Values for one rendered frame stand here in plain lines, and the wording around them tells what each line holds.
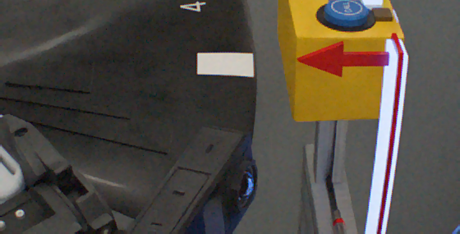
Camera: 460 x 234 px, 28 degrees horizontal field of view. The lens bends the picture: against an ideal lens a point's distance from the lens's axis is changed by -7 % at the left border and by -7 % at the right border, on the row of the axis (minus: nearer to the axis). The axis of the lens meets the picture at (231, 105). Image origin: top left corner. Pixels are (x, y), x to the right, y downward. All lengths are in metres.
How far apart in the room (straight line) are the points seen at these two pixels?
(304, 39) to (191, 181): 0.40
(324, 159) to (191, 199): 0.56
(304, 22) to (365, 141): 0.68
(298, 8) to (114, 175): 0.39
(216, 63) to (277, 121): 0.91
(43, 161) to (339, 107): 0.47
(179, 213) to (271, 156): 1.08
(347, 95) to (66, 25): 0.34
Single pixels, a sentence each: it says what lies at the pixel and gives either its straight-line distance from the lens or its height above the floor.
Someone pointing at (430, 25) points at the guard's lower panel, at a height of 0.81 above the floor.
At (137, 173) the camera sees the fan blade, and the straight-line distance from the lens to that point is 0.52.
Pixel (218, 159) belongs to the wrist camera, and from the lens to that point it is 0.45.
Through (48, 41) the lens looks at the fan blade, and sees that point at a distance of 0.59.
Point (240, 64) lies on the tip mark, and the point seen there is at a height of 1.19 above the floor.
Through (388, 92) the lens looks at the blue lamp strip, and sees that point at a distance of 0.60.
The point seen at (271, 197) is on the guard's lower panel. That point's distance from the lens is 1.56.
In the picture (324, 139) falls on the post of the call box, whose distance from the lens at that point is 0.97.
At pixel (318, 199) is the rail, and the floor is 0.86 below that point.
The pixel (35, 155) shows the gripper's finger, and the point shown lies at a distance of 0.45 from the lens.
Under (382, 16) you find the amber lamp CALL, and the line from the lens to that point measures 0.86.
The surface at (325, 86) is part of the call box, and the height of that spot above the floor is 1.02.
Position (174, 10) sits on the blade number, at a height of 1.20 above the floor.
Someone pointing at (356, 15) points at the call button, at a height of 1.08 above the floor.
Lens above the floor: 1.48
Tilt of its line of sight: 34 degrees down
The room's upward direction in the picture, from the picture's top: straight up
